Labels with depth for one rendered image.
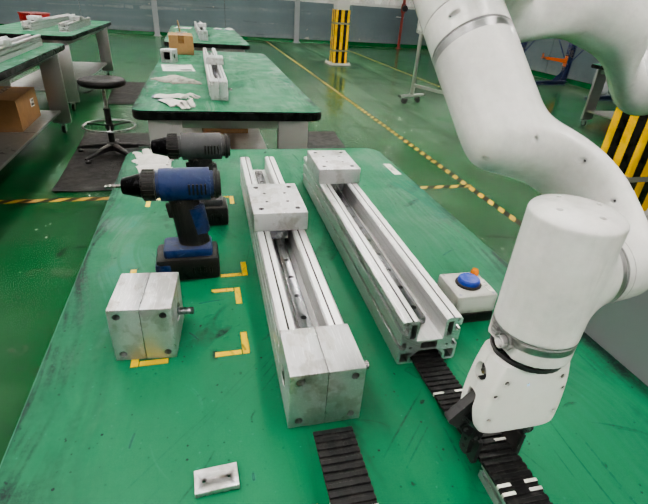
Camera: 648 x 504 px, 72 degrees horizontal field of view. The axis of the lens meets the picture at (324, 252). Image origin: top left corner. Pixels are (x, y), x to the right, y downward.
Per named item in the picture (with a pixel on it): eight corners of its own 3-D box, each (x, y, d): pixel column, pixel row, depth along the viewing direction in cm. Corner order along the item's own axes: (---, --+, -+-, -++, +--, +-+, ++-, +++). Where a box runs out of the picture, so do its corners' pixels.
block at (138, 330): (193, 356, 70) (187, 307, 65) (115, 360, 68) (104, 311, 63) (198, 316, 79) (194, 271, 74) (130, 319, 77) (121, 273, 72)
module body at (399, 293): (452, 357, 74) (464, 316, 69) (396, 364, 71) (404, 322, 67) (333, 182, 141) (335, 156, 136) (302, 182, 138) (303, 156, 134)
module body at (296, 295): (342, 371, 69) (347, 328, 65) (278, 379, 67) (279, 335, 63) (273, 183, 136) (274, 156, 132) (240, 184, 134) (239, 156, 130)
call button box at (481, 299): (490, 320, 83) (499, 292, 80) (443, 325, 81) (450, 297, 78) (469, 295, 90) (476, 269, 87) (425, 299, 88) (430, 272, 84)
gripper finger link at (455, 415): (444, 407, 49) (452, 435, 52) (508, 379, 49) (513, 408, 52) (439, 399, 50) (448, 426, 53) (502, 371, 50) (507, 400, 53)
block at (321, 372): (375, 415, 62) (384, 365, 58) (287, 428, 59) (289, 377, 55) (356, 369, 70) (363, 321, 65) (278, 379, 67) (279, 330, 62)
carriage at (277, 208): (306, 241, 93) (308, 211, 90) (254, 244, 91) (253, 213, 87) (293, 209, 107) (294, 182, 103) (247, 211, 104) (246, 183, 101)
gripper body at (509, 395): (507, 369, 43) (480, 445, 49) (595, 357, 45) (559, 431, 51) (469, 321, 49) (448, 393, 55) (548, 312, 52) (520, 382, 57)
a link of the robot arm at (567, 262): (542, 292, 51) (477, 306, 48) (582, 184, 45) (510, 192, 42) (605, 339, 45) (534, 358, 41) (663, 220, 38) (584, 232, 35)
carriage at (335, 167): (358, 193, 119) (361, 168, 115) (318, 194, 116) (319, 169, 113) (342, 172, 132) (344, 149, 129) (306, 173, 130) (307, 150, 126)
